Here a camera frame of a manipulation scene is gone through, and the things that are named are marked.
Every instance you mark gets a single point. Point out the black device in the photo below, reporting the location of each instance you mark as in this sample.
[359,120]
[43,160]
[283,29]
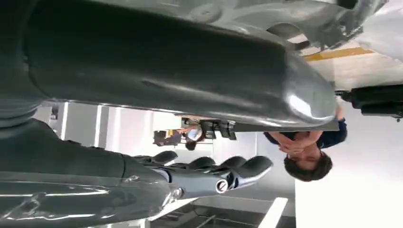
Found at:
[374,100]

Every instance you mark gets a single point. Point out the white table frame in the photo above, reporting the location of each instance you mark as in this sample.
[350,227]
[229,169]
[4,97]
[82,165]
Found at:
[274,212]

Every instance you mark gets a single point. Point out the person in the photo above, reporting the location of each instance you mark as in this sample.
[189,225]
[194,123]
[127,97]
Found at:
[302,151]
[192,135]

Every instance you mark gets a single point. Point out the yellow floor tape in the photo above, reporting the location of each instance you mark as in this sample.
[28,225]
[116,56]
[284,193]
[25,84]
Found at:
[337,54]

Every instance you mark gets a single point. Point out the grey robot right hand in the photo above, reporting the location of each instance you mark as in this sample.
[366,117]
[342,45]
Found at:
[157,69]

